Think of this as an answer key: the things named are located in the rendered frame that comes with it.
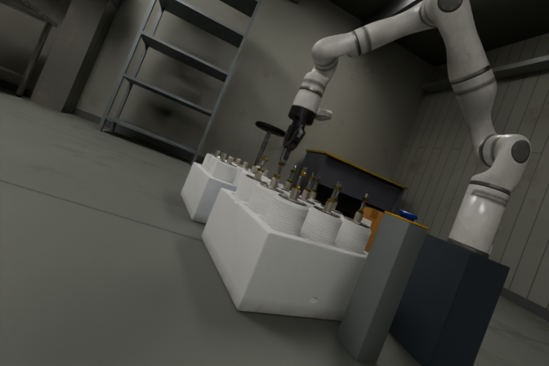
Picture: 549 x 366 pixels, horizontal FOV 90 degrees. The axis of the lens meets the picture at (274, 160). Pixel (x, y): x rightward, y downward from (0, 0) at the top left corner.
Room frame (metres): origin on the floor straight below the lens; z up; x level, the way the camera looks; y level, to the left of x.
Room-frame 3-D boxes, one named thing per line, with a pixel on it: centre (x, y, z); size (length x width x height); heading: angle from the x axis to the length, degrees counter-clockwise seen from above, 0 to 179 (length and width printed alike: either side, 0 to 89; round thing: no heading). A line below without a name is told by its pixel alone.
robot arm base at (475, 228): (0.74, -0.57, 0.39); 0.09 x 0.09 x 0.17; 16
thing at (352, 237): (0.80, -0.29, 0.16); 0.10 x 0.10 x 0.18
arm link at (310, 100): (0.80, -0.04, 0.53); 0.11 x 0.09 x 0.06; 102
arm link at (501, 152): (0.74, -0.57, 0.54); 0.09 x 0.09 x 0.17; 11
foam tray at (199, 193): (1.33, 0.12, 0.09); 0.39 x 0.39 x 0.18; 26
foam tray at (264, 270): (0.85, -0.13, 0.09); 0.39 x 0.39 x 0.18; 28
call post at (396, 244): (0.63, -0.33, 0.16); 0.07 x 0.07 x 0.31; 28
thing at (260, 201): (0.80, -0.02, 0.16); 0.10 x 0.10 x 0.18
